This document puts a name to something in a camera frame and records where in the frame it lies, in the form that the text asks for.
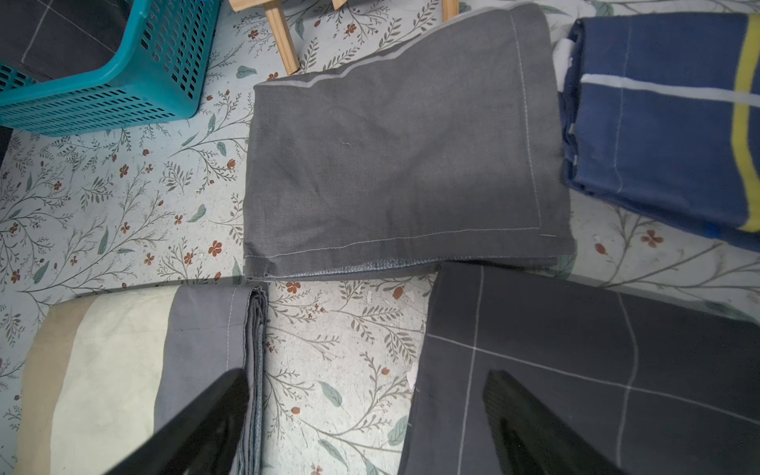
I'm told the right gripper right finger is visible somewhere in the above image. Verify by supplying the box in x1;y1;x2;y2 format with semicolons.
483;370;623;474

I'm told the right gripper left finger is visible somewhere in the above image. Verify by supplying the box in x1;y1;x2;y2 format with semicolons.
109;369;249;475

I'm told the beige and grey pillowcase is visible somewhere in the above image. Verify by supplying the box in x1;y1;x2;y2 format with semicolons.
15;285;267;474

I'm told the dark checked pillowcase front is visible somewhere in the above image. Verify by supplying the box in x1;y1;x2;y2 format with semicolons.
400;263;759;474

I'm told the plain grey pillowcase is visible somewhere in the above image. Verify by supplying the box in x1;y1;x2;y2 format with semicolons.
243;2;575;280

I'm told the dark grey checked pillowcase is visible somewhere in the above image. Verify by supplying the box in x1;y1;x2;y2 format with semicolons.
1;0;133;82

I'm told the navy yellow striped pillowcase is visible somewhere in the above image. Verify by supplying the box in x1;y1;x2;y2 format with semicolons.
553;12;759;251

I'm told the teal plastic laundry basket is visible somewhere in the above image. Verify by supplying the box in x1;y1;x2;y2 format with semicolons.
1;1;221;137

